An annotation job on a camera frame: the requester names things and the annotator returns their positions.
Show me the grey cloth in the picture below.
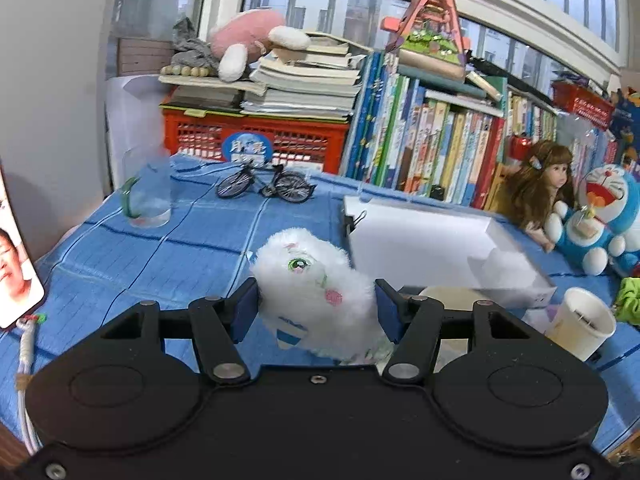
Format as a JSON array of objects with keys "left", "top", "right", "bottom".
[{"left": 171, "top": 16, "right": 221, "bottom": 68}]

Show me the yellow wooden box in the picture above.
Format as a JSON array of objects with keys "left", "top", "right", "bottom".
[{"left": 482, "top": 162, "right": 516, "bottom": 211}]

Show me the blue checked tablecloth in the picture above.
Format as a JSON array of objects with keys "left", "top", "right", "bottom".
[{"left": 0, "top": 152, "right": 640, "bottom": 461}]

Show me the blue robot cat plush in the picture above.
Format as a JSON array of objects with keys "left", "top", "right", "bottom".
[{"left": 545, "top": 165, "right": 640, "bottom": 278}]

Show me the clear glass jar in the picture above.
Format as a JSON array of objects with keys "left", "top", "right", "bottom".
[{"left": 121, "top": 147, "right": 173, "bottom": 229}]

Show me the brown-haired doll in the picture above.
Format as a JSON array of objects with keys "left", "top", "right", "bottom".
[{"left": 500, "top": 141, "right": 576, "bottom": 253}]

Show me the red plastic crate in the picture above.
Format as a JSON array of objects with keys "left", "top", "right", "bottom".
[{"left": 160, "top": 102, "right": 351, "bottom": 176}]

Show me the pink and white plush toy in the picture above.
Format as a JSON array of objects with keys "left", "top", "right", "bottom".
[{"left": 209, "top": 10, "right": 312, "bottom": 83}]

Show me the white plush cat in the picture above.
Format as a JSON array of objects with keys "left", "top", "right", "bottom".
[{"left": 248, "top": 227, "right": 396, "bottom": 366}]

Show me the blue printed box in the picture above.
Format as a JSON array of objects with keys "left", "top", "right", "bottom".
[{"left": 611, "top": 87, "right": 640, "bottom": 163}]

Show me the wooden bead string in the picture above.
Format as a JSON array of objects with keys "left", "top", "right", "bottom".
[{"left": 160, "top": 64, "right": 211, "bottom": 80}]

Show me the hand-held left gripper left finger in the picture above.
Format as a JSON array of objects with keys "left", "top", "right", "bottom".
[{"left": 100, "top": 277, "right": 261, "bottom": 386}]

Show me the row of standing books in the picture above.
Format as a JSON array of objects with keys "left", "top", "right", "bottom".
[{"left": 342, "top": 52, "right": 558, "bottom": 211}]

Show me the smartphone with photo screen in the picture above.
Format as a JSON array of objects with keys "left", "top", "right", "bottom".
[{"left": 0, "top": 165, "right": 46, "bottom": 331}]

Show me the white cardboard box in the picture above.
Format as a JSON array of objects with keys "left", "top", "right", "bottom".
[{"left": 341, "top": 195, "right": 558, "bottom": 309}]

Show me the red can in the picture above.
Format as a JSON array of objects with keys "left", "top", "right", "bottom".
[{"left": 507, "top": 132, "right": 533, "bottom": 162}]

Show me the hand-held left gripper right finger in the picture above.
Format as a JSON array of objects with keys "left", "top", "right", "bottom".
[{"left": 374, "top": 278, "right": 539, "bottom": 386}]

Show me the miniature black bicycle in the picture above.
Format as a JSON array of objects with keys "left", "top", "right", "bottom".
[{"left": 216, "top": 162, "right": 317, "bottom": 204}]

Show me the white cable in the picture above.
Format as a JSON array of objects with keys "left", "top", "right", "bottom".
[{"left": 16, "top": 314, "right": 48, "bottom": 456}]

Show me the white paper cup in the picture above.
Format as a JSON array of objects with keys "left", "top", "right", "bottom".
[{"left": 545, "top": 287, "right": 617, "bottom": 361}]

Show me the window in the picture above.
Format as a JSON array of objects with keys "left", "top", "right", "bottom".
[{"left": 107, "top": 0, "right": 640, "bottom": 78}]

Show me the stack of lying books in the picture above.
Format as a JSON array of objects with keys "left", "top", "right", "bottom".
[{"left": 160, "top": 32, "right": 373, "bottom": 121}]

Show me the white paper sheet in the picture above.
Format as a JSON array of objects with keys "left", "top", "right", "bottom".
[{"left": 106, "top": 74, "right": 171, "bottom": 163}]

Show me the colourful model house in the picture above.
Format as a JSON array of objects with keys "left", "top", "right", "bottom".
[{"left": 385, "top": 0, "right": 473, "bottom": 81}]

